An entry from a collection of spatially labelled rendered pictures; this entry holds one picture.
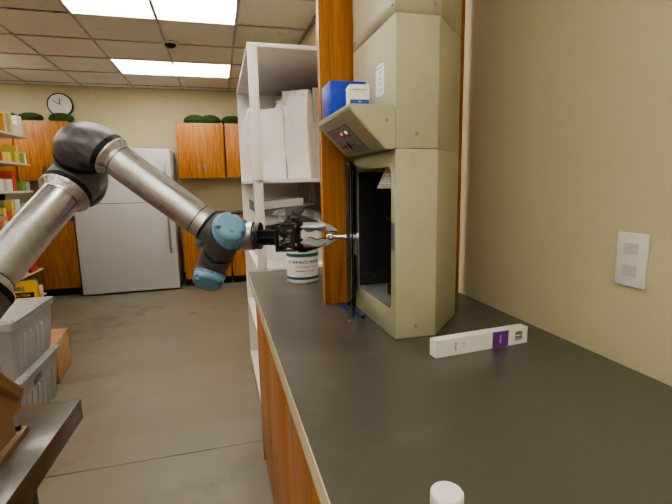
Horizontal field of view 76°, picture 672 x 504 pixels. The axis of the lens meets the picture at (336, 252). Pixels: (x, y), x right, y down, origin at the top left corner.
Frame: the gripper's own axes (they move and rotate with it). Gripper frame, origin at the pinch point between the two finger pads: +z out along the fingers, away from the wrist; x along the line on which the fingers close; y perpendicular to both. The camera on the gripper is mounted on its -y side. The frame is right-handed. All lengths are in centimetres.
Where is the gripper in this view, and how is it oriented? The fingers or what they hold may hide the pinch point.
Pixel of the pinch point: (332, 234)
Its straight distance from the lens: 114.1
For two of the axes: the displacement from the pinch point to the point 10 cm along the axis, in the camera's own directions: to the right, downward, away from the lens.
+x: -0.2, -9.9, -1.6
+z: 10.0, -0.1, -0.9
